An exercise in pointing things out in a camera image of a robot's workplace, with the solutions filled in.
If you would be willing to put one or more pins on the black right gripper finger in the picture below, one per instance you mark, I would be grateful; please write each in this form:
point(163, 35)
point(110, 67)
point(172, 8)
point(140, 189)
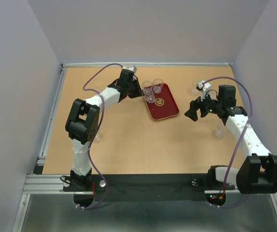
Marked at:
point(203, 110)
point(192, 112)

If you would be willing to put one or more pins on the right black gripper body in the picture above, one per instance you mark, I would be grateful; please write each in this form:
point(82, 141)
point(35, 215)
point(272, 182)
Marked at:
point(212, 105)

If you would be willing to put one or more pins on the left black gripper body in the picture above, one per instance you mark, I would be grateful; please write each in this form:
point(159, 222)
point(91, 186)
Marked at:
point(133, 88)

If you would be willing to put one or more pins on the clear faceted glass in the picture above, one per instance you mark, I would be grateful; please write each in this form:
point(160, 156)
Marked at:
point(147, 88)

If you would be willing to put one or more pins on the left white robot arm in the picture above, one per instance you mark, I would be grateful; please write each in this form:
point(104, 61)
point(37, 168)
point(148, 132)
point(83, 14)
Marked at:
point(83, 123)

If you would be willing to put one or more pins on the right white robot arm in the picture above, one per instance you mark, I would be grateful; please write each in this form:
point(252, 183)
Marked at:
point(258, 173)

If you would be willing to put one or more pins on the red lacquer tray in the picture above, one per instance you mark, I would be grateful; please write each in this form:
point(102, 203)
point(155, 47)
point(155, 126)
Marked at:
point(164, 106)

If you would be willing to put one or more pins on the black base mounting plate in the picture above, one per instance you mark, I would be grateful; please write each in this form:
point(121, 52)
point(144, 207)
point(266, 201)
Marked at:
point(144, 187)

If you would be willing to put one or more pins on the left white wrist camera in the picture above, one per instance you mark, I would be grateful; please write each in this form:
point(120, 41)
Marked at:
point(131, 68)

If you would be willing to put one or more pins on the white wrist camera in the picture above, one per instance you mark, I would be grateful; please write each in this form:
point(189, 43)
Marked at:
point(131, 68)
point(204, 87)

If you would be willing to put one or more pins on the aluminium table edge rail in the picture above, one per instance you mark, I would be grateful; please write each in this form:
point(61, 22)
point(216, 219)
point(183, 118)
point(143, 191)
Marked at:
point(150, 64)

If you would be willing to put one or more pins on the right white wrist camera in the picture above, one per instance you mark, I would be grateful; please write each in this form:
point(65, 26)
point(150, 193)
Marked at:
point(204, 87)

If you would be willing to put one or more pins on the left aluminium side rail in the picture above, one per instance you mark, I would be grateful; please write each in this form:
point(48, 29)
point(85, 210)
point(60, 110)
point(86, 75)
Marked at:
point(40, 160)

